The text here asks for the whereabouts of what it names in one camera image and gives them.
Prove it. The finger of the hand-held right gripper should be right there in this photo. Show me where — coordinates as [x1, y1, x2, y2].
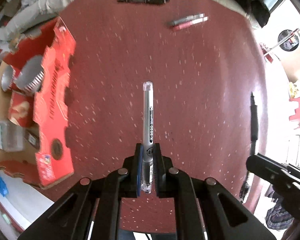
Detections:
[246, 154, 300, 210]

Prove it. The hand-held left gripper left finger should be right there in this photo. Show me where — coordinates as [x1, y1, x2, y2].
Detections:
[17, 143, 143, 240]

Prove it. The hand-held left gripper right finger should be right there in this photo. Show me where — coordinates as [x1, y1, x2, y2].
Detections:
[153, 142, 277, 240]

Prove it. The silver pen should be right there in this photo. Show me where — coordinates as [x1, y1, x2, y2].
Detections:
[141, 81, 155, 194]

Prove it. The black pen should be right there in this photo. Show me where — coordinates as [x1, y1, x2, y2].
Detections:
[250, 92, 259, 155]

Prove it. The brown small box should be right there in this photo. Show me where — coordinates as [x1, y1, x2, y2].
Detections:
[23, 129, 41, 148]

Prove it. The red cardboard box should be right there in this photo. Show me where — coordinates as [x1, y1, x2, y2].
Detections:
[0, 16, 77, 190]

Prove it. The red snack packet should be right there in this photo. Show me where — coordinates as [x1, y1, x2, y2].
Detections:
[8, 92, 36, 128]

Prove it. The clear plastic container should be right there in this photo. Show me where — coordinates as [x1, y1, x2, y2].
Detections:
[0, 121, 25, 152]

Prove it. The red striped paper cup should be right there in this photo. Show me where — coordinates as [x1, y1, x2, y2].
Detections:
[16, 54, 45, 96]

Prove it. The dark plaid cloth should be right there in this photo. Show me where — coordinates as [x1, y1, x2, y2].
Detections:
[264, 202, 295, 231]

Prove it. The brown cardboard box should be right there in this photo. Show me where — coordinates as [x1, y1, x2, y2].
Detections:
[281, 47, 300, 82]

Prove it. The round black disc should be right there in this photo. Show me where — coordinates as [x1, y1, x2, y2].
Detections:
[277, 29, 300, 52]

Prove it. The blue crumpled glove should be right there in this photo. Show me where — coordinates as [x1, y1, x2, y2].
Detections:
[0, 174, 9, 197]

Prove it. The red marker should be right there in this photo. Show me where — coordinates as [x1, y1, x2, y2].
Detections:
[172, 16, 209, 32]

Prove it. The black marker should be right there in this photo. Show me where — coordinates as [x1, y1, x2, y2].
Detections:
[168, 13, 205, 26]

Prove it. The black cloth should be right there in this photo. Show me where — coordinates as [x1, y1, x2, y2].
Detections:
[236, 0, 271, 28]

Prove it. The grey sofa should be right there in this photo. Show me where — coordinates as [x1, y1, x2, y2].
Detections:
[0, 0, 115, 42]

